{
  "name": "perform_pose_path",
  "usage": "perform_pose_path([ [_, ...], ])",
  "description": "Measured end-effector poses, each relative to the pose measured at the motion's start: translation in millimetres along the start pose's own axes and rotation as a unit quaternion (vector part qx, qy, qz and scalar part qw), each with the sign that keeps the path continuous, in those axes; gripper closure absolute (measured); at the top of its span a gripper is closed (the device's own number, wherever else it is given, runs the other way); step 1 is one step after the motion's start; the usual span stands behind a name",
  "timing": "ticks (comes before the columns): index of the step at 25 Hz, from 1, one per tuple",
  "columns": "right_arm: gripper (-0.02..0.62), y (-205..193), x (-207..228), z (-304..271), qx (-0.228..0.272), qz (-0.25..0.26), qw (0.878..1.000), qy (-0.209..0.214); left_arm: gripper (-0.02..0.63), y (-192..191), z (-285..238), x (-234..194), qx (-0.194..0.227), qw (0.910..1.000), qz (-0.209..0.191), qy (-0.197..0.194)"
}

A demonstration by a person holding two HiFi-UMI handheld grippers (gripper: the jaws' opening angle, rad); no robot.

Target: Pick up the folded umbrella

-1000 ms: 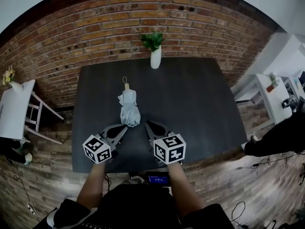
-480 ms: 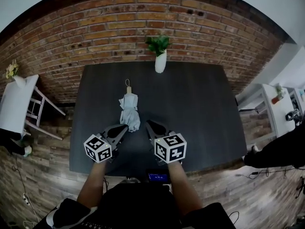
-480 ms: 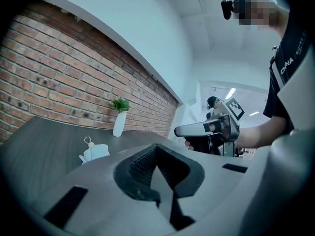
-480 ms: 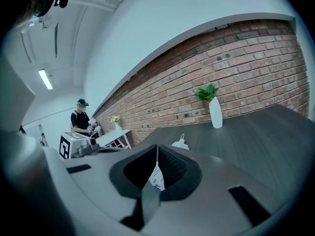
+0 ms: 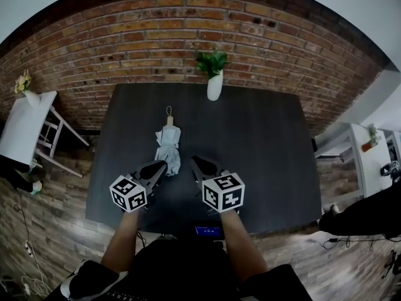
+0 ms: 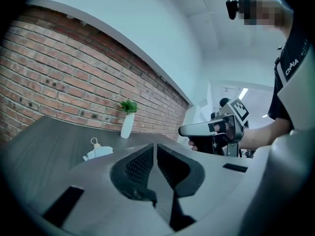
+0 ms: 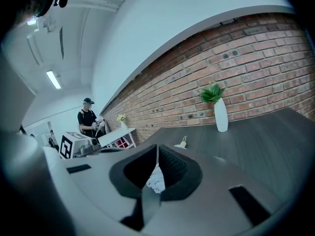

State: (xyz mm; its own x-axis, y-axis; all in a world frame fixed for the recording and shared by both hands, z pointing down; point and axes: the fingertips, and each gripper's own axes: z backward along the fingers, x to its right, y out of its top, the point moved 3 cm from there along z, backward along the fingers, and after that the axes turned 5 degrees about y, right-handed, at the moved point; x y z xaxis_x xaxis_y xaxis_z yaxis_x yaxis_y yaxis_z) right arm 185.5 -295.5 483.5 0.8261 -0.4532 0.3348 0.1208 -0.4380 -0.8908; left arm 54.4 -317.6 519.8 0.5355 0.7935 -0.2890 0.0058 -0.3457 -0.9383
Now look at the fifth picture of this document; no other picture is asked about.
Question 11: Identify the person's right forearm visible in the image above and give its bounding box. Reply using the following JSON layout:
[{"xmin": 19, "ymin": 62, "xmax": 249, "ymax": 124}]
[{"xmin": 219, "ymin": 210, "xmax": 270, "ymax": 279}]

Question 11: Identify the black cable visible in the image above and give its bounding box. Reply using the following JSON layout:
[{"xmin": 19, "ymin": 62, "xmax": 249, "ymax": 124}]
[{"xmin": 321, "ymin": 234, "xmax": 388, "ymax": 251}]

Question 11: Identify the white tall vase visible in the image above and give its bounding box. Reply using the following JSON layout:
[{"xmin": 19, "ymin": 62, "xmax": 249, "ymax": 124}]
[{"xmin": 206, "ymin": 71, "xmax": 224, "ymax": 102}]

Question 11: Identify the person's black clothing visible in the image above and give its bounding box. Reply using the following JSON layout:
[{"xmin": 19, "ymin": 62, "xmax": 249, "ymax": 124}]
[{"xmin": 46, "ymin": 234, "xmax": 321, "ymax": 301}]

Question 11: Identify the white cable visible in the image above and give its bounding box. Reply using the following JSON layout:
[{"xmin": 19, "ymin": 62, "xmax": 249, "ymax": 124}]
[{"xmin": 13, "ymin": 195, "xmax": 48, "ymax": 296}]

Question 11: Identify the person's left forearm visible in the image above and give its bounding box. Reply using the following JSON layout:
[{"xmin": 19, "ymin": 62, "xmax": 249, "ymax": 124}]
[{"xmin": 100, "ymin": 210, "xmax": 142, "ymax": 273}]

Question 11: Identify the green leafy plant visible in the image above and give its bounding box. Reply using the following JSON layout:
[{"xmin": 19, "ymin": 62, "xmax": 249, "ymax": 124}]
[{"xmin": 195, "ymin": 51, "xmax": 230, "ymax": 78}]

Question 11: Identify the light grey umbrella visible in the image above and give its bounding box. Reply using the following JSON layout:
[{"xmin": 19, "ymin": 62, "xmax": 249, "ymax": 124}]
[{"xmin": 154, "ymin": 105, "xmax": 183, "ymax": 177}]

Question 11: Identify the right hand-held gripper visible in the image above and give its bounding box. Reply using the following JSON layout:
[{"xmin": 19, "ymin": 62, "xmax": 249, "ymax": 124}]
[{"xmin": 189, "ymin": 155, "xmax": 246, "ymax": 216}]

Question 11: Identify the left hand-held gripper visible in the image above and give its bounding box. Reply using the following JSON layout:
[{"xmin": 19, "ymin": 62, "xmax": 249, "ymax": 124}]
[{"xmin": 108, "ymin": 159, "xmax": 169, "ymax": 214}]

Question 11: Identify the white side table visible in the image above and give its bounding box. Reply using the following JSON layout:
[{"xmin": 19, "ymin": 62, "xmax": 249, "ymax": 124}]
[{"xmin": 0, "ymin": 90, "xmax": 91, "ymax": 179}]

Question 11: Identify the small plant in orange pot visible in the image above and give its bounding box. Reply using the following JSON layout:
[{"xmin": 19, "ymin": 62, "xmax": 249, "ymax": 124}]
[{"xmin": 361, "ymin": 125, "xmax": 382, "ymax": 153}]

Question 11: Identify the white shelf cabinet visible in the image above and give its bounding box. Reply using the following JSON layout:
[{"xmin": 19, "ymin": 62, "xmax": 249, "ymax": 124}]
[{"xmin": 314, "ymin": 122, "xmax": 401, "ymax": 201}]

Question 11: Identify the spare hand-held gripper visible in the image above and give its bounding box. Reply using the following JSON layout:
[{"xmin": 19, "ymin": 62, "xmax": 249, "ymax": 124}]
[{"xmin": 380, "ymin": 159, "xmax": 401, "ymax": 182}]

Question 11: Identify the black device with blue screen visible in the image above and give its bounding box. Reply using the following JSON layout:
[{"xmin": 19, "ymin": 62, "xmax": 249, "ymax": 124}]
[{"xmin": 193, "ymin": 225, "xmax": 225, "ymax": 241}]

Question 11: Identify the white vase with yellow flowers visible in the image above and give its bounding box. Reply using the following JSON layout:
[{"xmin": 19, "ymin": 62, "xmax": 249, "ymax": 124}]
[{"xmin": 13, "ymin": 70, "xmax": 42, "ymax": 107}]

